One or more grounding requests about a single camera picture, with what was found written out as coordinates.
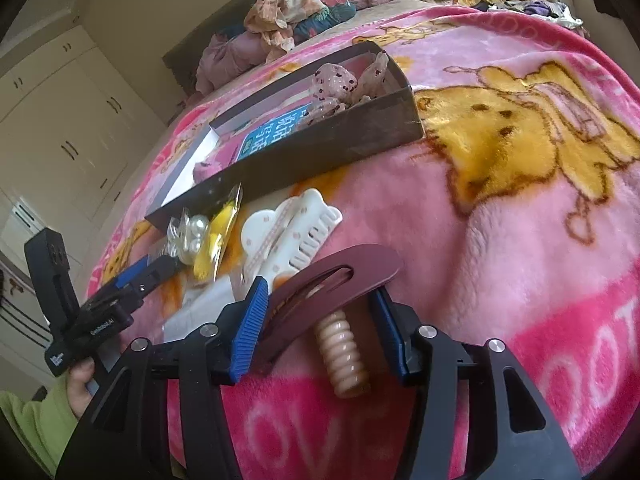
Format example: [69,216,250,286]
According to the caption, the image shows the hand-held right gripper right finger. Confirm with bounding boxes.
[370,287,583,480]

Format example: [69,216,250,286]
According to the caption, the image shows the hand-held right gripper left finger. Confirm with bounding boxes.
[55,276,269,480]

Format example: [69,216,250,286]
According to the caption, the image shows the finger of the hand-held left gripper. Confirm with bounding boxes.
[102,254,187,301]

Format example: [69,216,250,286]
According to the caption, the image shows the spiral hair tie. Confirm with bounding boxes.
[313,310,372,401]

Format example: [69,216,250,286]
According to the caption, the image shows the white earring card packet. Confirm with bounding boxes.
[161,274,238,347]

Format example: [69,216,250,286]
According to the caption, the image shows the clear pearl hair clip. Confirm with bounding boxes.
[164,209,212,267]

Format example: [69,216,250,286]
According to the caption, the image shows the yellow hoop earrings packet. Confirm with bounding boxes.
[192,184,244,287]

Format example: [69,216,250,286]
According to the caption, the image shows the large oval hair clip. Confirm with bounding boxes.
[259,243,404,367]

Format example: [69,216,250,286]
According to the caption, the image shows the white claw hair clip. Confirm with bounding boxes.
[239,188,344,302]

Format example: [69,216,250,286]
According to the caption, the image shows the dark shallow cardboard box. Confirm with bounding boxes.
[145,41,426,235]

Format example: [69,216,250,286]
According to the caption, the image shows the person's left forearm green sleeve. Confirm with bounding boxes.
[0,374,82,478]

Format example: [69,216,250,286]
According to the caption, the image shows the person's left hand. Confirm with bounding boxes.
[66,359,97,420]

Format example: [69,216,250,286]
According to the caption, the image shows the pink plush hair accessory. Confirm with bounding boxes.
[192,156,227,184]

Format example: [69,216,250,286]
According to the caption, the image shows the pink cartoon printed blanket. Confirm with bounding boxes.
[84,5,640,480]

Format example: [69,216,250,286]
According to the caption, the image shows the cream wardrobe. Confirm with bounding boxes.
[0,24,167,391]

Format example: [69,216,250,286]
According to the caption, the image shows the blue printed card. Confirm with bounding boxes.
[234,102,314,164]

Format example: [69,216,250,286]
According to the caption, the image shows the pink padded garment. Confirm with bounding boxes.
[195,31,282,97]

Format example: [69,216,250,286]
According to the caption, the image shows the dotted fabric hair bows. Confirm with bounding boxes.
[301,51,390,127]

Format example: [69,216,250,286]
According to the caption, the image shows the crumpled floral cloth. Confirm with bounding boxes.
[243,0,327,54]

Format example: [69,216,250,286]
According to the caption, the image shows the dark floral quilt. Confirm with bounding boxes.
[280,0,359,43]

